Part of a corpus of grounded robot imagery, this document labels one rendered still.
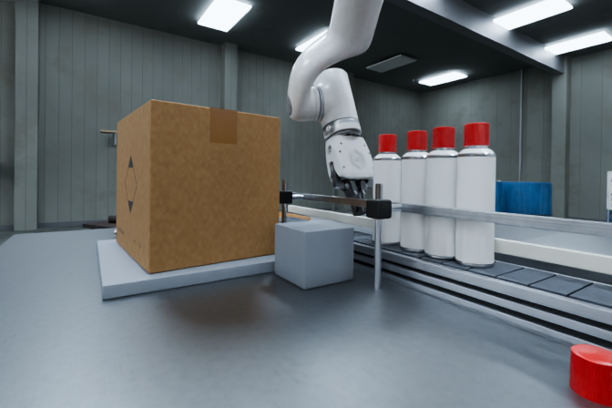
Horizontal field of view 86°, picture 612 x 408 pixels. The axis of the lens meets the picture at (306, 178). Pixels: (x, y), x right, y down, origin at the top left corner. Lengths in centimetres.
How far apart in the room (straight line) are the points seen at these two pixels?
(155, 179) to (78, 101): 726
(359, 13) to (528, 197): 355
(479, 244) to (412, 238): 11
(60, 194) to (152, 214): 715
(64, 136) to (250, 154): 717
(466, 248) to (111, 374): 44
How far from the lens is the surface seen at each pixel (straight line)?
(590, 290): 51
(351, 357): 37
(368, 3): 66
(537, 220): 47
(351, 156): 70
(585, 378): 38
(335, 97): 75
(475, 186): 52
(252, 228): 63
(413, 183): 58
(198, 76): 829
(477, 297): 51
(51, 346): 45
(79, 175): 768
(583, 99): 1076
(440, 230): 55
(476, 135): 53
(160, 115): 57
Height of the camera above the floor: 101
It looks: level
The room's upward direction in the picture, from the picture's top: 1 degrees clockwise
